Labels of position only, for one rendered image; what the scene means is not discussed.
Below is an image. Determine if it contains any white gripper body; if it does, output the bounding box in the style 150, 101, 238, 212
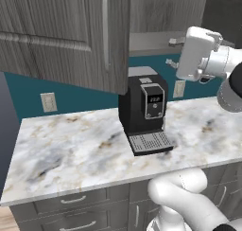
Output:
175, 26, 223, 82

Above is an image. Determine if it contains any white wall outlet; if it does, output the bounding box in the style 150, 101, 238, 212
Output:
172, 80, 186, 99
40, 92, 59, 114

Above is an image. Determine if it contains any silver wall cabinet door handle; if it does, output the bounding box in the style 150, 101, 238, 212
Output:
101, 0, 112, 73

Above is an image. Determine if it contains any silver base cabinet door handle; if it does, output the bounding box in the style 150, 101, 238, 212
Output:
134, 204, 140, 228
216, 186, 228, 208

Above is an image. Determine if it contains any grey drawer front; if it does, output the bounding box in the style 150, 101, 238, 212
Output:
129, 179, 153, 204
32, 187, 109, 216
38, 208, 112, 231
201, 164, 229, 187

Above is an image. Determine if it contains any silver drawer handle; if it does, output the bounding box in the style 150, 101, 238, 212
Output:
60, 195, 87, 205
59, 221, 97, 231

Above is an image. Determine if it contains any grey wooden wall cabinet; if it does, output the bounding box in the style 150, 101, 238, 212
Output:
128, 0, 210, 58

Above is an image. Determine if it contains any grey base cabinet door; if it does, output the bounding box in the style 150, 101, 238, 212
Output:
213, 179, 242, 220
127, 200, 161, 231

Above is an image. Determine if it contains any black coffee machine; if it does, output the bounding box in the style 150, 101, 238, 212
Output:
117, 65, 175, 157

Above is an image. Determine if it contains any grey wooden wall cabinet door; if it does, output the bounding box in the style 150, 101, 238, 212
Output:
0, 0, 132, 96

